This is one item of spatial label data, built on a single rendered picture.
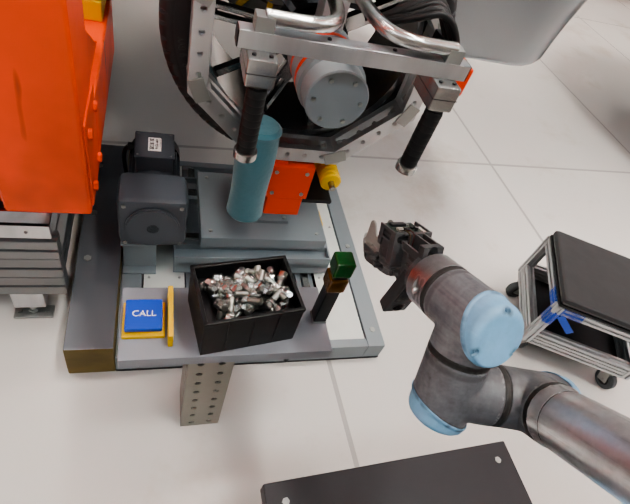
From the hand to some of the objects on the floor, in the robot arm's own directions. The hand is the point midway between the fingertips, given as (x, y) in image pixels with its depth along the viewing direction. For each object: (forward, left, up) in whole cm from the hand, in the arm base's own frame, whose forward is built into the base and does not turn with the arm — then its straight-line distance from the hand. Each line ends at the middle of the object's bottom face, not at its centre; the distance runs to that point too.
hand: (370, 239), depth 93 cm
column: (+4, +28, -69) cm, 74 cm away
